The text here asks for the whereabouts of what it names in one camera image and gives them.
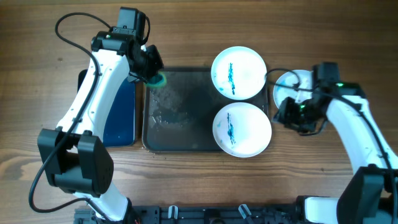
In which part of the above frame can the green yellow sponge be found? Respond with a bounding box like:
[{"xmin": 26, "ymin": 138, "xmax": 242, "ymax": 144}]
[{"xmin": 146, "ymin": 72, "xmax": 167, "ymax": 88}]

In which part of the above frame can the white plate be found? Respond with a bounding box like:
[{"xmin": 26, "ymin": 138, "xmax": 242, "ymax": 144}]
[
  {"xmin": 211, "ymin": 46, "xmax": 267, "ymax": 100},
  {"xmin": 273, "ymin": 70, "xmax": 313, "ymax": 108},
  {"xmin": 212, "ymin": 102, "xmax": 272, "ymax": 158}
]

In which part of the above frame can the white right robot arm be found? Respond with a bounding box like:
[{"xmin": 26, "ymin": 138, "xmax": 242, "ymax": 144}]
[{"xmin": 274, "ymin": 91, "xmax": 397, "ymax": 223}]

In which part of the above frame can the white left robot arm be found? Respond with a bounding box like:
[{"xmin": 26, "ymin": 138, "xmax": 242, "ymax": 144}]
[{"xmin": 31, "ymin": 45, "xmax": 163, "ymax": 223}]

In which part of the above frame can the dark brown serving tray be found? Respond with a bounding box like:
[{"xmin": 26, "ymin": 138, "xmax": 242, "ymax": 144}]
[{"xmin": 142, "ymin": 67, "xmax": 270, "ymax": 153}]

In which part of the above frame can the black tub of blue water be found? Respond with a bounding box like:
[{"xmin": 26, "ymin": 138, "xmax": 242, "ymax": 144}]
[{"xmin": 77, "ymin": 68, "xmax": 137, "ymax": 147}]

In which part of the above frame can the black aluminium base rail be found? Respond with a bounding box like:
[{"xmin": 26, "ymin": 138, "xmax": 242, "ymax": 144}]
[{"xmin": 73, "ymin": 203, "xmax": 299, "ymax": 224}]

